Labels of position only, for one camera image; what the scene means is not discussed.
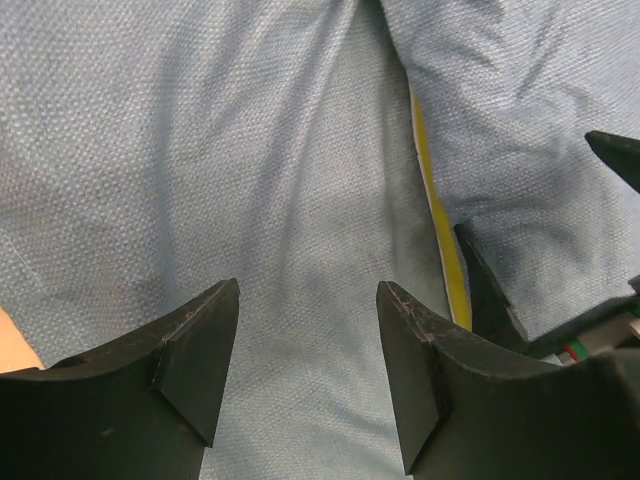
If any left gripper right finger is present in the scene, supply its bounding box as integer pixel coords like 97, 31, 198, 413
376, 281, 639, 479

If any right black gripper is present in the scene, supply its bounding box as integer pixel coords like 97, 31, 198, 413
453, 224, 639, 365

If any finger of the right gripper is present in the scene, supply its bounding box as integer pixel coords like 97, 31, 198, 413
585, 131, 640, 193

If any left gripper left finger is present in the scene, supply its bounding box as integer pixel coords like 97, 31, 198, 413
1, 279, 239, 479

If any white pillow yellow edge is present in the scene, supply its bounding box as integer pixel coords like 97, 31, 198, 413
409, 87, 472, 331

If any blue grey pillowcase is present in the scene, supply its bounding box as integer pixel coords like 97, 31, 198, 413
1, 1, 639, 479

